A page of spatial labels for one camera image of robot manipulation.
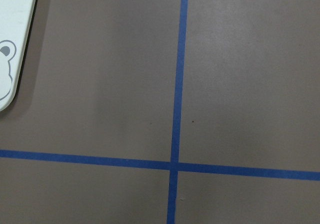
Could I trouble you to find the cream rectangular tray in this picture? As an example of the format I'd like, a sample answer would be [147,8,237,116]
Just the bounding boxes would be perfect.
[0,0,36,111]

